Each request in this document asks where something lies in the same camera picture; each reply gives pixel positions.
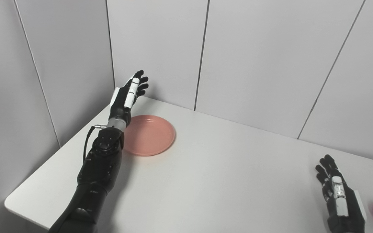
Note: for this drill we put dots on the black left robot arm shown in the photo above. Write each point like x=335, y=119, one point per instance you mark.
x=99, y=171

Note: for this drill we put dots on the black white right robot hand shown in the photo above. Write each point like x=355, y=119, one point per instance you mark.
x=345, y=220

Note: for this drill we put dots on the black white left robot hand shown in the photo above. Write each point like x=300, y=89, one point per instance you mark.
x=119, y=108

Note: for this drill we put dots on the pink round plate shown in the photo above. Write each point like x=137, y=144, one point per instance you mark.
x=151, y=136

